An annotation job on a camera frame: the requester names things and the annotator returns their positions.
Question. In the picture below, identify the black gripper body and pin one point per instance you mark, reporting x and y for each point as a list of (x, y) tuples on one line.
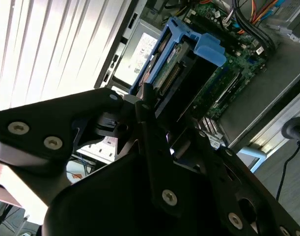
[(115, 209)]

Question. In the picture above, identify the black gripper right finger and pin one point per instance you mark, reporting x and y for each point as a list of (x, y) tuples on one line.
[(223, 172)]

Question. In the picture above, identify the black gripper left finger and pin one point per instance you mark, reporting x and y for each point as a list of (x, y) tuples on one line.
[(41, 118)]

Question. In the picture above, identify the hard disk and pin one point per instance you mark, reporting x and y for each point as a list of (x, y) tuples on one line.
[(208, 49)]

